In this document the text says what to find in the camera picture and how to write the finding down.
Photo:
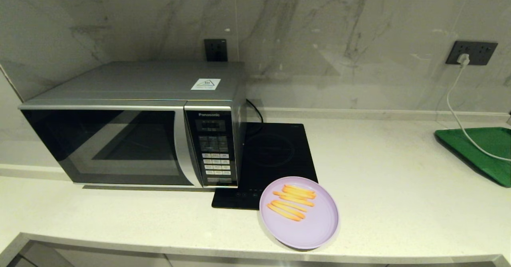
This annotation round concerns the white warning sticker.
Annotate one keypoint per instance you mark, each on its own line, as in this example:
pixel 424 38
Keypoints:
pixel 205 84

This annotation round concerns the purple round plate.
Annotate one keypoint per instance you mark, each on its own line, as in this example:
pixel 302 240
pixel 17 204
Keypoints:
pixel 315 227

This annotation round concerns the silver Panasonic microwave oven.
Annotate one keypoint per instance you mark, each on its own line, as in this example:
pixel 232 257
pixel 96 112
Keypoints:
pixel 139 83

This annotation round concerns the black induction cooktop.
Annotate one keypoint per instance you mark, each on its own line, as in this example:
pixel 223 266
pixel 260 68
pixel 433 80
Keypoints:
pixel 275 151

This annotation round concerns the dark grey double wall socket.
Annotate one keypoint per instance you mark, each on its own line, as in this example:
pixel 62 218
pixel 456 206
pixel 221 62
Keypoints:
pixel 483 53

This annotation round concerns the green plastic tray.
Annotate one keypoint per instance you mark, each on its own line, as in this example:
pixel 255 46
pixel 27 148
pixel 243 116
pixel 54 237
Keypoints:
pixel 491 139

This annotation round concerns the black wall socket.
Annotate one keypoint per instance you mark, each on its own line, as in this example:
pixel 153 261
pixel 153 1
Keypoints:
pixel 215 50

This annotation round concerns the orange carrot stick middle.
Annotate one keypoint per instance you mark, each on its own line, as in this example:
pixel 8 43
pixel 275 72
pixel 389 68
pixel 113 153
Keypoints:
pixel 288 210

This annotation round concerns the white power plug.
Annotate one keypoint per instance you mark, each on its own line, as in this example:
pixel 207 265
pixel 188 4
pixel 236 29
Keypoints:
pixel 463 60

